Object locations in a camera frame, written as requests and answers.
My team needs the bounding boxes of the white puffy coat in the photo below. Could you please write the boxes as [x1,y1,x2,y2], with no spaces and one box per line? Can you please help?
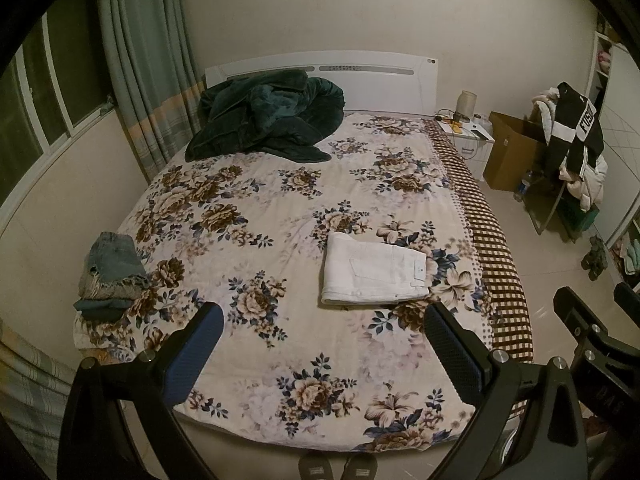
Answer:
[529,87,609,212]

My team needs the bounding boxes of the cardboard box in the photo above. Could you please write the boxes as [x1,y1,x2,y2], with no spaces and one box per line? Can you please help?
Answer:
[482,111,552,192]

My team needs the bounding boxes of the plastic water bottle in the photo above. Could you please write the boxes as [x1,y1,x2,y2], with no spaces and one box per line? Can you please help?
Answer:
[514,170,534,202]

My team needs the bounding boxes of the white framed window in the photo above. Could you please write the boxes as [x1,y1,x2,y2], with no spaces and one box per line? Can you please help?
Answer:
[0,7,120,213]

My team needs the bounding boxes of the green plaid cloth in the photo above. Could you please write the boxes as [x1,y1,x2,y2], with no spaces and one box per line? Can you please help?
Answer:
[0,327,81,480]

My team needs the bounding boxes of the black and white jacket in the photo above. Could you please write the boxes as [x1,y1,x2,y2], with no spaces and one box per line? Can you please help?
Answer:
[546,81,606,182]

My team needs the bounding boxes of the blue denim shorts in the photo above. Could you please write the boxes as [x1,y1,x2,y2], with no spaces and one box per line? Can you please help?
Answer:
[87,231,151,287]

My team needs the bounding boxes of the white pants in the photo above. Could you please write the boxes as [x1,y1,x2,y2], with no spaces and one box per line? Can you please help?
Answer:
[320,231,431,307]

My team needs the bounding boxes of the green curtain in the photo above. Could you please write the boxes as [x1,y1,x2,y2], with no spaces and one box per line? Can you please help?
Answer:
[94,0,207,183]

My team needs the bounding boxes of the white bed headboard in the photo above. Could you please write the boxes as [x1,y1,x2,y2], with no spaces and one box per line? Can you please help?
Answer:
[204,51,440,113]

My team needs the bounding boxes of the white nightstand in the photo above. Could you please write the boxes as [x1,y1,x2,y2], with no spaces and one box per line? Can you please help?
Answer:
[433,117,496,181]

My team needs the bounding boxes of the beige cup on nightstand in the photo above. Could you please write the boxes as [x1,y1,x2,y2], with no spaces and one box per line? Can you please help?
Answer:
[455,90,477,124]

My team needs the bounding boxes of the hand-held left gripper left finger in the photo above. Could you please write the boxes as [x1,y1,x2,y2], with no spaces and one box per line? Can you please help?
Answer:
[57,301,225,480]

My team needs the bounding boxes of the dark green plush blanket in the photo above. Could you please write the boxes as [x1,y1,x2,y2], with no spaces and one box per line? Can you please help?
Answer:
[185,69,346,163]

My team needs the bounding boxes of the dark clothes chair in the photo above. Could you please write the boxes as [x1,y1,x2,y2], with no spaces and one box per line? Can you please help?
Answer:
[527,172,601,239]

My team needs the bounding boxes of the grey frayed denim shorts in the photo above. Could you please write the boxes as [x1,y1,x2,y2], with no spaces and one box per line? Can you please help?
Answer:
[79,274,152,302]

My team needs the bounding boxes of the green plastic crate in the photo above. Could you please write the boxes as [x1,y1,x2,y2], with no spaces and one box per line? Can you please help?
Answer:
[565,200,601,234]

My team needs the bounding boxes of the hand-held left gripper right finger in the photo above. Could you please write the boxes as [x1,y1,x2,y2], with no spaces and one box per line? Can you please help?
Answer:
[424,301,586,480]

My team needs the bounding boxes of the floral printed blanket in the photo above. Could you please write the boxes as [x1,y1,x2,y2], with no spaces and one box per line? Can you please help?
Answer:
[72,110,534,453]

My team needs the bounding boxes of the white wardrobe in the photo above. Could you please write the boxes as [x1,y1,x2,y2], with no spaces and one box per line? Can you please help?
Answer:
[591,22,640,293]

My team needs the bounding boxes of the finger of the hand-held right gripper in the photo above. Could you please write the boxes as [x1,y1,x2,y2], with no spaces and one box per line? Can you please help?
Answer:
[552,286,632,357]
[614,281,640,312]

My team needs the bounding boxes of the dark green folded pants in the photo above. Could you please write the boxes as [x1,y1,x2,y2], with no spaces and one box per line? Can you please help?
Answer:
[73,297,134,322]

